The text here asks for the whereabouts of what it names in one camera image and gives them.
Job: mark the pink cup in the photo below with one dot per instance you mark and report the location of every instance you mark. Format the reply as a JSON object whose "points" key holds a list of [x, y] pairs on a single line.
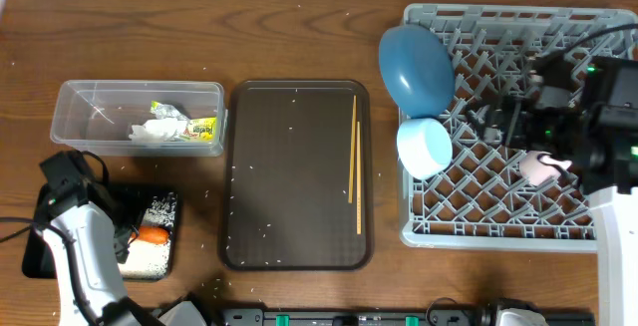
{"points": [[538, 167]]}

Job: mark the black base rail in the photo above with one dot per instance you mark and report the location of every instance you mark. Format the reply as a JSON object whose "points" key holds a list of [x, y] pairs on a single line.
{"points": [[444, 311]]}

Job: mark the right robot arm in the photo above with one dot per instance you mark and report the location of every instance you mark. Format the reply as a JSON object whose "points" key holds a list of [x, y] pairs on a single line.
{"points": [[599, 137]]}

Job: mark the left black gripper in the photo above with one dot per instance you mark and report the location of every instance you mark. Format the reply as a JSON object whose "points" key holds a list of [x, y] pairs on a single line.
{"points": [[122, 236]]}

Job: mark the blue plate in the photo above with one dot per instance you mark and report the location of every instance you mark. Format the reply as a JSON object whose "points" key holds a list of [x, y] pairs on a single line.
{"points": [[416, 70]]}

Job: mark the yellow foil snack wrapper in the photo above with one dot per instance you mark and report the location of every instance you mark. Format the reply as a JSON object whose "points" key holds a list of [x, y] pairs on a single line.
{"points": [[197, 130]]}

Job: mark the light blue bowl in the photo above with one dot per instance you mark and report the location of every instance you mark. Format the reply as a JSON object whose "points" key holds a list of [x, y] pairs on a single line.
{"points": [[424, 147]]}

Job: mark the orange carrot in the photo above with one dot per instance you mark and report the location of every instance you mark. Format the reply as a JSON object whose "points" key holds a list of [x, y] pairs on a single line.
{"points": [[151, 234]]}

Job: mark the black waste tray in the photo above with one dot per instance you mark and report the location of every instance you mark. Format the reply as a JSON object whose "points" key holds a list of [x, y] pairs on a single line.
{"points": [[38, 260]]}

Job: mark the brown serving tray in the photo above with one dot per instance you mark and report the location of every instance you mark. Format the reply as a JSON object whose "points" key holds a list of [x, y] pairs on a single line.
{"points": [[287, 177]]}

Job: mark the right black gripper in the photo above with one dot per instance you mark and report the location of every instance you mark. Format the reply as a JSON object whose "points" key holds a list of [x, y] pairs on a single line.
{"points": [[517, 110]]}

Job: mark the white rice pile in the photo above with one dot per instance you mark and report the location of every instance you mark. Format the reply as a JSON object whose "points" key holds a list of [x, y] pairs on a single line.
{"points": [[149, 261]]}

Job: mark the clear plastic bin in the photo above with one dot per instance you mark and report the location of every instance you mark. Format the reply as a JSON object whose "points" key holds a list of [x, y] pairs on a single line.
{"points": [[98, 116]]}

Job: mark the wooden chopstick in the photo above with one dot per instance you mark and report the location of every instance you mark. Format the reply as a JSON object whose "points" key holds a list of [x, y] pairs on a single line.
{"points": [[352, 150], [358, 180]]}

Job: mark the grey dishwasher rack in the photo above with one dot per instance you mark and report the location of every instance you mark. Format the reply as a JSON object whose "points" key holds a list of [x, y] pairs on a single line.
{"points": [[481, 201]]}

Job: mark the white tissue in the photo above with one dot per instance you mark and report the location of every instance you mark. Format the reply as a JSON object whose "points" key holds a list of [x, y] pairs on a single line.
{"points": [[158, 130]]}

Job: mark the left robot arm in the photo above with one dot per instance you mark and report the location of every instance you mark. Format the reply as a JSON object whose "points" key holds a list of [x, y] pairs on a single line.
{"points": [[89, 233]]}

